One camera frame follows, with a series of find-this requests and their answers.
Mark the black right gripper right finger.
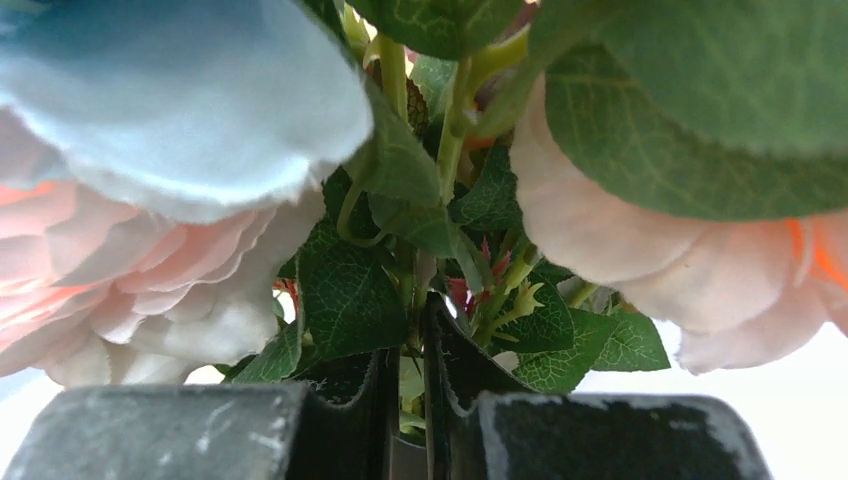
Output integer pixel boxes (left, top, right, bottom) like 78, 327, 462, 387
422, 292, 770, 480

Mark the colourful artificial flower bunch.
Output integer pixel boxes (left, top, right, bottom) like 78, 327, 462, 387
1, 1, 847, 391

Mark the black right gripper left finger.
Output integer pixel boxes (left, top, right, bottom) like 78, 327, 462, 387
3, 347, 402, 480

